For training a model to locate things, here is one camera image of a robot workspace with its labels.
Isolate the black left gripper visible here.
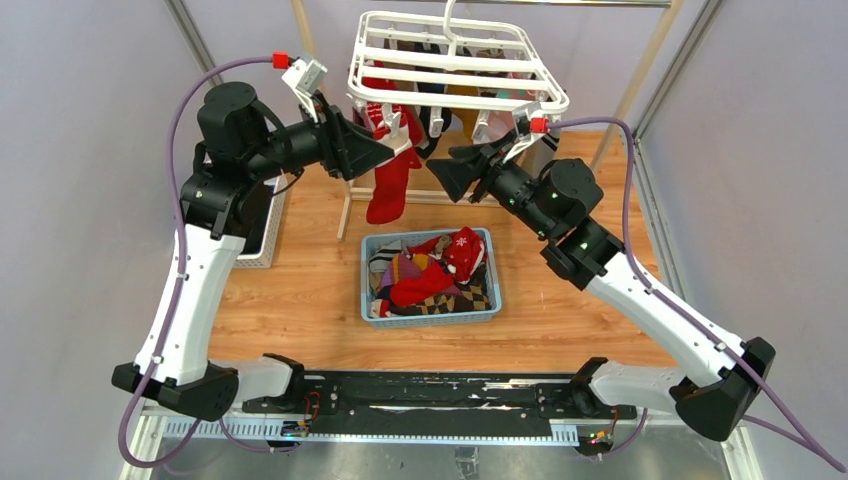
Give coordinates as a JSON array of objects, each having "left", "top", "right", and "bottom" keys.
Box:
[{"left": 247, "top": 90, "right": 395, "bottom": 181}]

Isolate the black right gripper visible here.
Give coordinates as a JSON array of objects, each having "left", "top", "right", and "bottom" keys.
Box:
[{"left": 426, "top": 129, "right": 553, "bottom": 238}]

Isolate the red beige christmas sock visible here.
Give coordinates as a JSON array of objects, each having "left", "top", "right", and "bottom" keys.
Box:
[{"left": 360, "top": 102, "right": 424, "bottom": 225}]

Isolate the white hanger clip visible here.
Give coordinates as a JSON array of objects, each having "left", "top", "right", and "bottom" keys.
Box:
[{"left": 379, "top": 103, "right": 411, "bottom": 153}]

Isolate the white plastic sock hanger frame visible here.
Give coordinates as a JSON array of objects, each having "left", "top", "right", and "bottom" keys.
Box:
[{"left": 347, "top": 0, "right": 571, "bottom": 134}]

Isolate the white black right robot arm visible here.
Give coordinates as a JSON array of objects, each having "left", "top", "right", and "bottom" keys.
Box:
[{"left": 427, "top": 135, "right": 776, "bottom": 441}]

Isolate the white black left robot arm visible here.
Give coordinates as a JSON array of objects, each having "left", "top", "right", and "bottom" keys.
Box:
[{"left": 112, "top": 82, "right": 394, "bottom": 422}]

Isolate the pink green hanging sock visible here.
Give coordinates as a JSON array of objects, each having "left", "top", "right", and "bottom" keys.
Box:
[{"left": 471, "top": 89, "right": 535, "bottom": 144}]

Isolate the wooden drying rack stand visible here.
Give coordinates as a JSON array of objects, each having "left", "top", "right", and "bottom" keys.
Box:
[{"left": 290, "top": 0, "right": 684, "bottom": 242}]

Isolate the black blue hanging sock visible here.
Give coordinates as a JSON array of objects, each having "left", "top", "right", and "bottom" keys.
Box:
[{"left": 413, "top": 42, "right": 453, "bottom": 160}]

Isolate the white perforated side basket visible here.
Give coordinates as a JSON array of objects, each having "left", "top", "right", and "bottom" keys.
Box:
[{"left": 235, "top": 176, "right": 289, "bottom": 269}]

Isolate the blue plastic laundry basket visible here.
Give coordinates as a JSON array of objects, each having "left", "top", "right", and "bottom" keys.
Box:
[{"left": 359, "top": 227, "right": 503, "bottom": 328}]

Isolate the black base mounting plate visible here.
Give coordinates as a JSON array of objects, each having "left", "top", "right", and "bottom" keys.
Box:
[{"left": 242, "top": 370, "right": 638, "bottom": 439}]

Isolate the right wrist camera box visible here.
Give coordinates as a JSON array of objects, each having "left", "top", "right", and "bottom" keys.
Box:
[{"left": 505, "top": 101, "right": 549, "bottom": 160}]

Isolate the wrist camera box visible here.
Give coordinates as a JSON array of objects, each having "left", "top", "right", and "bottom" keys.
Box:
[
  {"left": 505, "top": 101, "right": 549, "bottom": 160},
  {"left": 281, "top": 57, "right": 328, "bottom": 120}
]

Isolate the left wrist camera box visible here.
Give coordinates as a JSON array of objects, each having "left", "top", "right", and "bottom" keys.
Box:
[{"left": 281, "top": 57, "right": 328, "bottom": 120}]

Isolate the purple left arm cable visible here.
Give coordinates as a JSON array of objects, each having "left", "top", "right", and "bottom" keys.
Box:
[{"left": 117, "top": 51, "right": 313, "bottom": 470}]

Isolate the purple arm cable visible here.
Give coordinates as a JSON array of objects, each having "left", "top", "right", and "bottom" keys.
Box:
[
  {"left": 529, "top": 116, "right": 848, "bottom": 473},
  {"left": 117, "top": 51, "right": 313, "bottom": 470}
]

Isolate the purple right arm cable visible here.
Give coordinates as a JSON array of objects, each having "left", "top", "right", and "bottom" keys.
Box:
[{"left": 529, "top": 116, "right": 848, "bottom": 473}]

